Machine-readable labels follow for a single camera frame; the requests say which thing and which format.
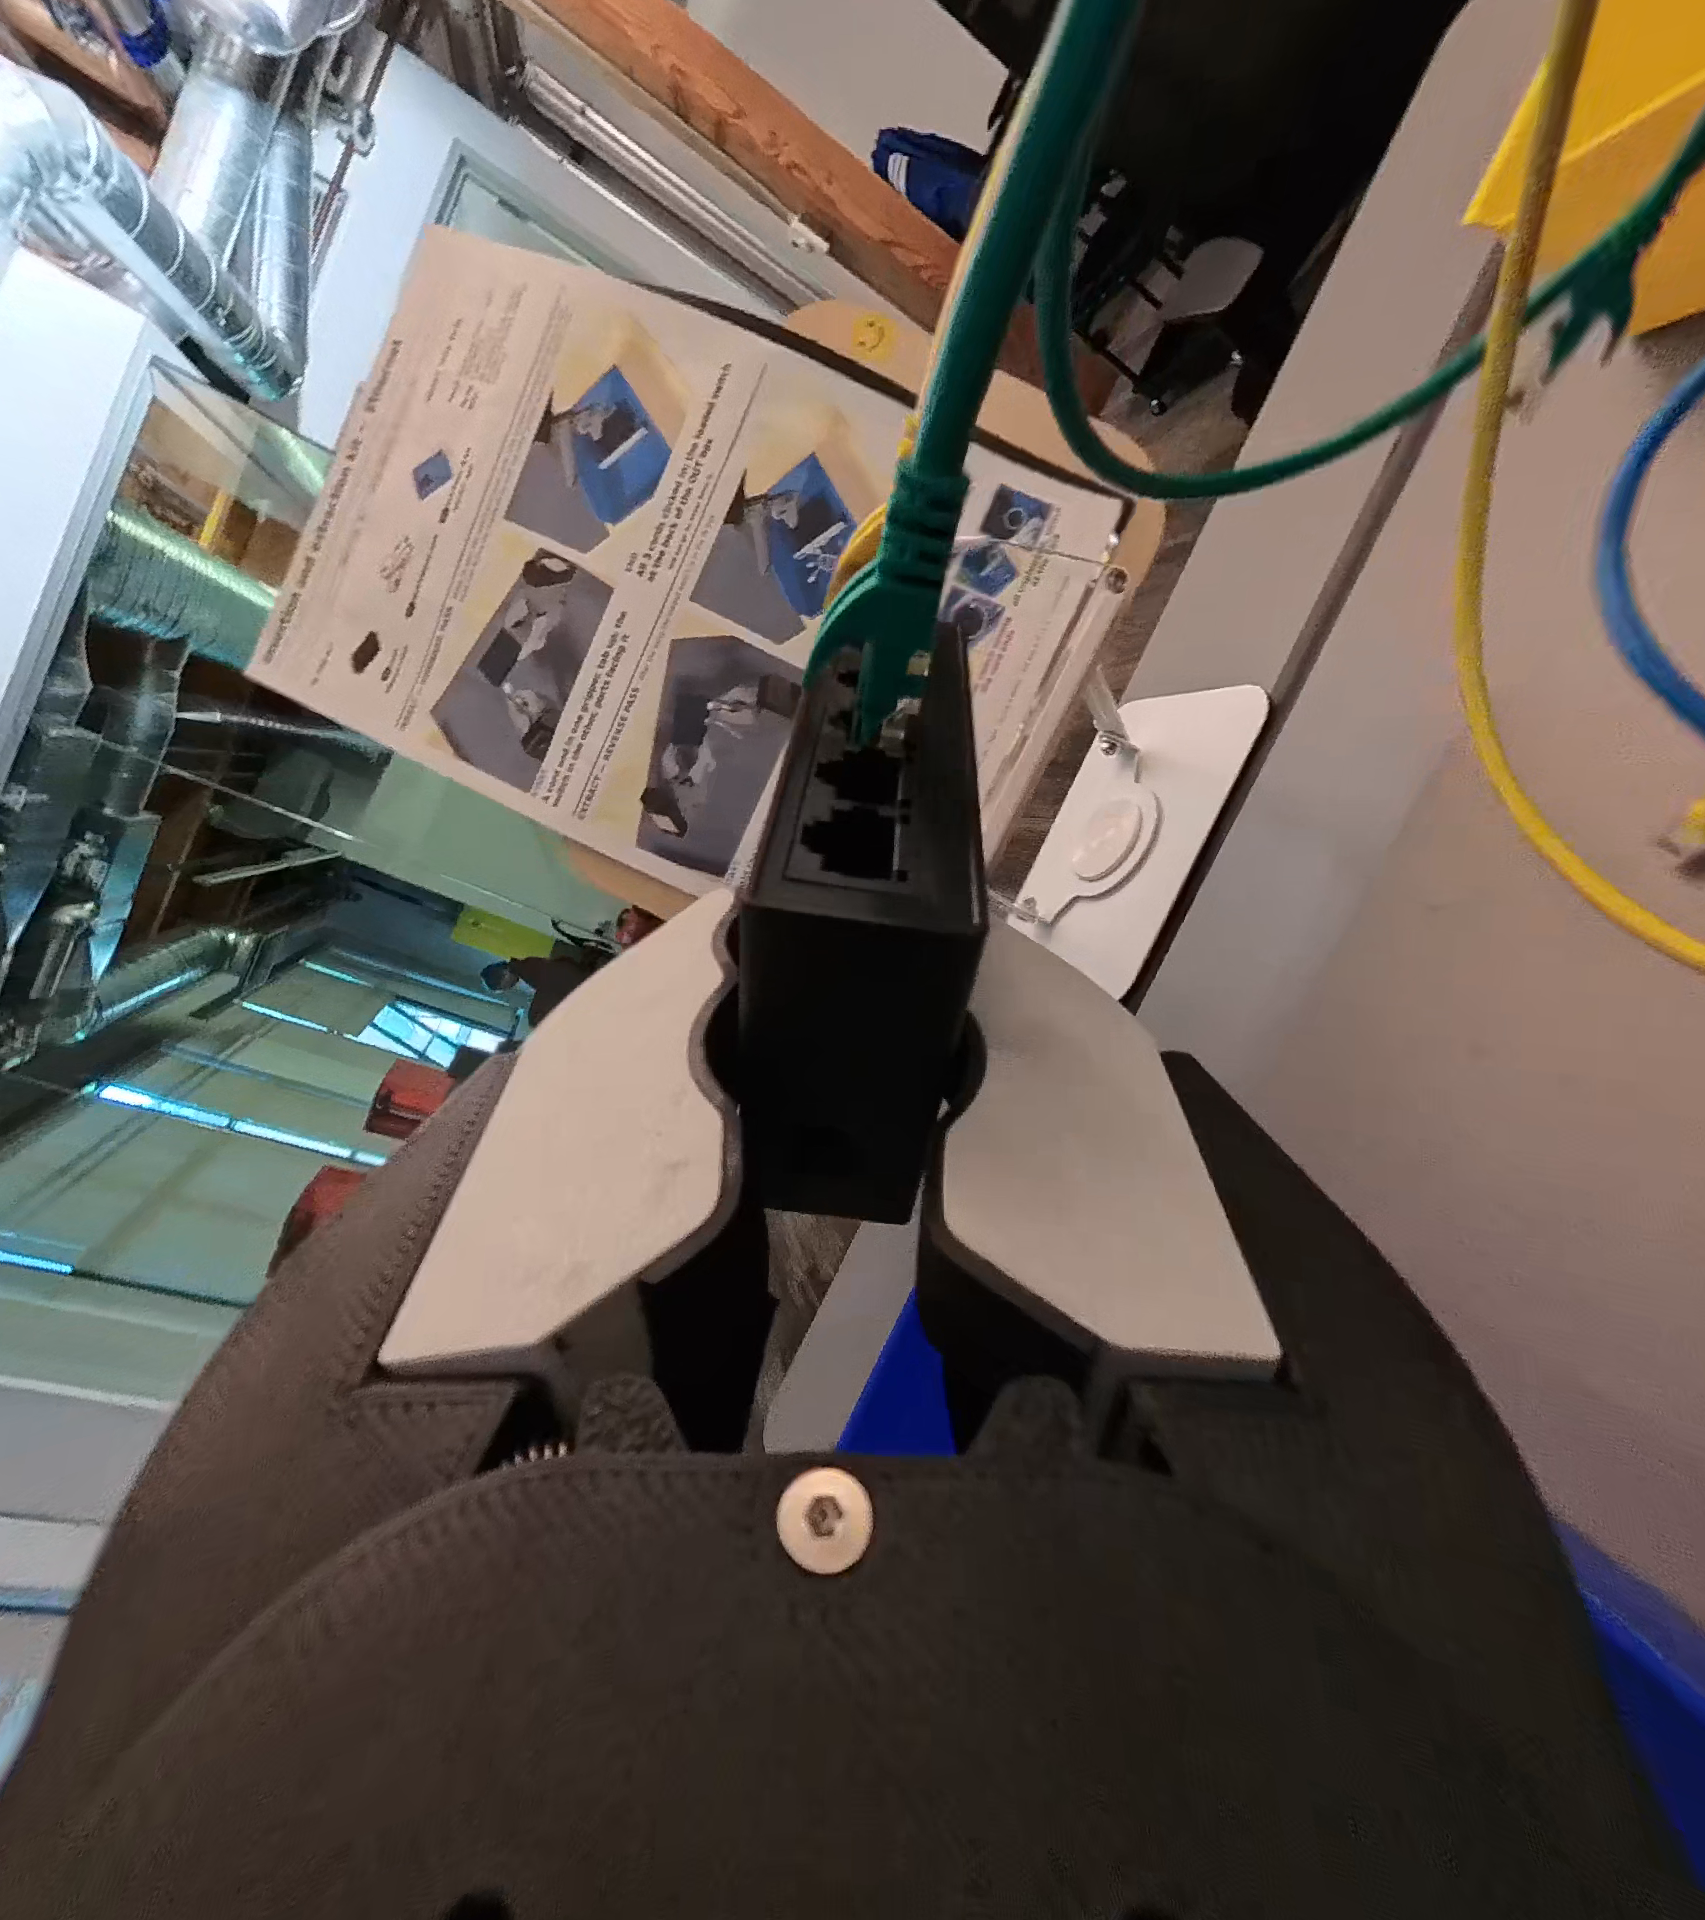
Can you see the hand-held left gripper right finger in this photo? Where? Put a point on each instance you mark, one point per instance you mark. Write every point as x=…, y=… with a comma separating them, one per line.
x=1108, y=1184

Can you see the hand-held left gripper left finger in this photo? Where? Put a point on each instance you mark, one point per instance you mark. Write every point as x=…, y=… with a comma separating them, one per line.
x=584, y=1170

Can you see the black ethernet switch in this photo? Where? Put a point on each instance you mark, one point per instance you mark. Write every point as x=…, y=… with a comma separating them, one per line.
x=853, y=1020

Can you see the yellow plastic bin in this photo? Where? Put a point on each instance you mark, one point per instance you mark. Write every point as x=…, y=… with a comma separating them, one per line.
x=1692, y=195

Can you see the red machine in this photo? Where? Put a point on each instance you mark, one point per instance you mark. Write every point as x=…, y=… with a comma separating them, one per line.
x=411, y=1102

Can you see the white stand base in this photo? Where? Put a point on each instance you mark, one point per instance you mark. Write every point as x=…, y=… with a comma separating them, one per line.
x=1198, y=781

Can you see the printed instruction sheet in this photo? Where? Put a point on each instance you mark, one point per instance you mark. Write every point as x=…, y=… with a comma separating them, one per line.
x=493, y=524

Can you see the wooden backing board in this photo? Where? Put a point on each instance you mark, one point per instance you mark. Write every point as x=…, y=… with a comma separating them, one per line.
x=1022, y=409

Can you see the blue striped bag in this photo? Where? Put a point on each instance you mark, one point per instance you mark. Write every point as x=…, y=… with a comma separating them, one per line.
x=928, y=180

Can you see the silver ventilation duct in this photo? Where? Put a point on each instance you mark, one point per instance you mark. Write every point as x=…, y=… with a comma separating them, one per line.
x=194, y=254

